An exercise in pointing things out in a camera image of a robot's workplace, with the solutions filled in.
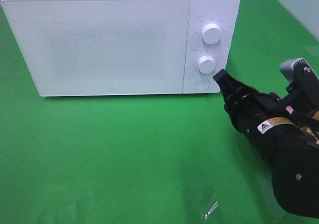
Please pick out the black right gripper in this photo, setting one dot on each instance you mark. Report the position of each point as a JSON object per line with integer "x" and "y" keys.
{"x": 246, "y": 106}

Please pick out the round white door button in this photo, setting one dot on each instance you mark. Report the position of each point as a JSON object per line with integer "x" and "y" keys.
{"x": 202, "y": 84}

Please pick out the white microwave door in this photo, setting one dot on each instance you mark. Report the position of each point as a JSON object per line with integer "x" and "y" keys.
{"x": 102, "y": 47}

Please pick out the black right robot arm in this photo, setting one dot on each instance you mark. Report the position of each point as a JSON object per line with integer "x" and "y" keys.
{"x": 292, "y": 155}

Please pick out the lower white microwave knob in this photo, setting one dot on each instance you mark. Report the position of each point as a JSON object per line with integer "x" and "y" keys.
{"x": 206, "y": 64}

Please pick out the white microwave knob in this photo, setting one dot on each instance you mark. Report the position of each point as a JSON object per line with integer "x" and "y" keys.
{"x": 211, "y": 33}
{"x": 206, "y": 64}

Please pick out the upper white microwave knob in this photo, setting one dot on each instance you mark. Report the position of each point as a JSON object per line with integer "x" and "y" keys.
{"x": 211, "y": 33}

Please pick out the white microwave oven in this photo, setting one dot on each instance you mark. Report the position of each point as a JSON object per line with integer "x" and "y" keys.
{"x": 201, "y": 12}

